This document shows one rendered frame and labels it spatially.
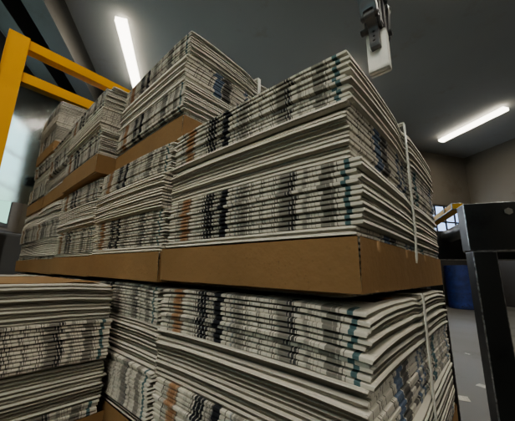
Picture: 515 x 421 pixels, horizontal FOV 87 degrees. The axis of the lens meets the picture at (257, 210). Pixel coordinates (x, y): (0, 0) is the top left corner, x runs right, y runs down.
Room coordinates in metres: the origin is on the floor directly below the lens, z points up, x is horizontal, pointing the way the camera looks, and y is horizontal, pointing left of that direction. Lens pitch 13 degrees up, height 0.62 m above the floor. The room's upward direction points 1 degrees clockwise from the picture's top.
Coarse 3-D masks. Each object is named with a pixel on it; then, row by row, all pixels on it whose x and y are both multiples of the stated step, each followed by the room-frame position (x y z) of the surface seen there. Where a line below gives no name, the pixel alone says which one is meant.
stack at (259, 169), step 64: (320, 64) 0.23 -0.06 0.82; (256, 128) 0.29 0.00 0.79; (320, 128) 0.23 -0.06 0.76; (384, 128) 0.28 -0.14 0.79; (128, 192) 0.48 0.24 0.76; (192, 192) 0.37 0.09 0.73; (256, 192) 0.28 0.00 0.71; (320, 192) 0.23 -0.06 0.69; (384, 192) 0.25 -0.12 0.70; (64, 256) 0.72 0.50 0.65; (128, 320) 0.47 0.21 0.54; (192, 320) 0.35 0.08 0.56; (256, 320) 0.28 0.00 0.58; (320, 320) 0.24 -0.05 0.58; (384, 320) 0.24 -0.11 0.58; (128, 384) 0.43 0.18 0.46; (192, 384) 0.35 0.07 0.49; (256, 384) 0.28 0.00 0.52; (320, 384) 0.24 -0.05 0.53; (384, 384) 0.24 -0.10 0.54; (448, 384) 0.45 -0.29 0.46
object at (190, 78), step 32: (192, 32) 0.42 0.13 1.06; (160, 64) 0.50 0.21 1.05; (192, 64) 0.43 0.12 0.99; (224, 64) 0.48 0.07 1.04; (128, 96) 0.60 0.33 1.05; (160, 96) 0.47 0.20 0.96; (192, 96) 0.42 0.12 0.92; (224, 96) 0.48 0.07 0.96; (128, 128) 0.57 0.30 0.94; (160, 128) 0.47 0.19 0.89
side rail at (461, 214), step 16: (464, 208) 0.67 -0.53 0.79; (480, 208) 0.66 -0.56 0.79; (496, 208) 0.65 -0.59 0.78; (512, 208) 0.64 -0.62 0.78; (464, 224) 0.68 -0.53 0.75; (480, 224) 0.66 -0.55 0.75; (496, 224) 0.65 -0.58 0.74; (512, 224) 0.64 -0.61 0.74; (464, 240) 0.70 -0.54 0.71; (480, 240) 0.66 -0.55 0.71; (496, 240) 0.65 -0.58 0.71; (512, 240) 0.64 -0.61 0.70
